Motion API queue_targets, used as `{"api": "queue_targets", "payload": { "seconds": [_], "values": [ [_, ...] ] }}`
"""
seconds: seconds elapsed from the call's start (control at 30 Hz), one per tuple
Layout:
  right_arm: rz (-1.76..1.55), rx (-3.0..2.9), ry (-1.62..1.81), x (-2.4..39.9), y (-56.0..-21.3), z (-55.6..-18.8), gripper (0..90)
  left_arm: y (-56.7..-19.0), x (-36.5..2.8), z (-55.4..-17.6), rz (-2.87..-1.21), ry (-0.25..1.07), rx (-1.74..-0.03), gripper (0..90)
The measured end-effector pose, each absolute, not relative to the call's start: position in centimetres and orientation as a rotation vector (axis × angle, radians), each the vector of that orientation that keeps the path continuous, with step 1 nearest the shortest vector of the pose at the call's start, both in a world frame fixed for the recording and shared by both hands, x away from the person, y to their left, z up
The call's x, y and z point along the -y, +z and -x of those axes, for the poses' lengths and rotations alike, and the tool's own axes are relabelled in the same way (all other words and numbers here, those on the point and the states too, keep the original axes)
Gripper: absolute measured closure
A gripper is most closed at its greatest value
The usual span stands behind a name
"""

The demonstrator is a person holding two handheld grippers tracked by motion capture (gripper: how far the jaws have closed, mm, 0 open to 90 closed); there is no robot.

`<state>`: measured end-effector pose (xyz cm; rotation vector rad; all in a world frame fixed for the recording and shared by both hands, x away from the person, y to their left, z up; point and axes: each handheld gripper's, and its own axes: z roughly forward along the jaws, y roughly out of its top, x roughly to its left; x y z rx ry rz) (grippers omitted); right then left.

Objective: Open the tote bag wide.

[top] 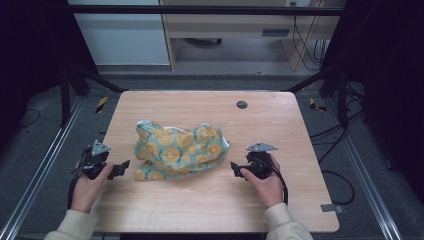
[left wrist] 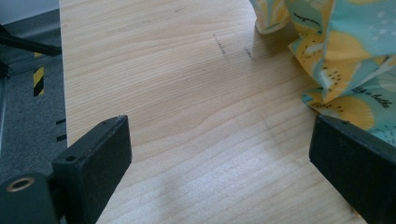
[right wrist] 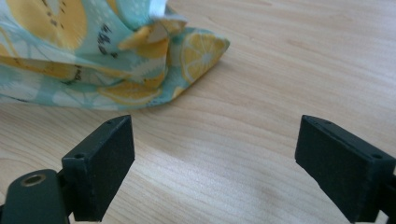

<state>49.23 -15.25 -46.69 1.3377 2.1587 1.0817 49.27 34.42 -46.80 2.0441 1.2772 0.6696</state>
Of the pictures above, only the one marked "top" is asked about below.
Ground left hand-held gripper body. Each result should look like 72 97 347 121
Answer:
70 139 116 181

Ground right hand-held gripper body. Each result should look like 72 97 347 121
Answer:
244 142 280 181

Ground teal cloth with orange print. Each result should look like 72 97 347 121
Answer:
133 119 231 182

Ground person's right hand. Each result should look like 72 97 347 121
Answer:
239 154 285 210

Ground person's left hand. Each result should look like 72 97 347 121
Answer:
70 162 115 214

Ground yellow black floor tape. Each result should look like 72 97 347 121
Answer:
308 97 328 113
95 95 110 115

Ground black metal stand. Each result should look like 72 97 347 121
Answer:
59 63 130 128
282 64 350 131

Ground grey tape piece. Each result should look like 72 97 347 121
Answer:
320 203 345 215

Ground dark curtain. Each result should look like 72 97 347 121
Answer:
319 0 424 204
0 0 100 151

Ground white cabinet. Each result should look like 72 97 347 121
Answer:
67 0 172 67

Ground light wooden desk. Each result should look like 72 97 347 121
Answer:
159 0 347 72

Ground black horizontal bar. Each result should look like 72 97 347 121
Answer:
65 4 346 17

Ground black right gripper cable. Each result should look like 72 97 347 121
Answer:
259 156 290 206

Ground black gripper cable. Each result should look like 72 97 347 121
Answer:
259 156 290 206
66 168 84 211

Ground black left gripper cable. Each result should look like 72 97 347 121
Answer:
66 168 84 211

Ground aluminium floor rail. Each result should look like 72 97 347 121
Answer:
0 95 85 240
323 99 405 240

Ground thin black floor cable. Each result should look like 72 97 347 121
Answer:
17 107 42 130

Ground black floor cable loop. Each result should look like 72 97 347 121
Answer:
309 109 366 206

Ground hanging black cables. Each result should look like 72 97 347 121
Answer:
289 0 330 72

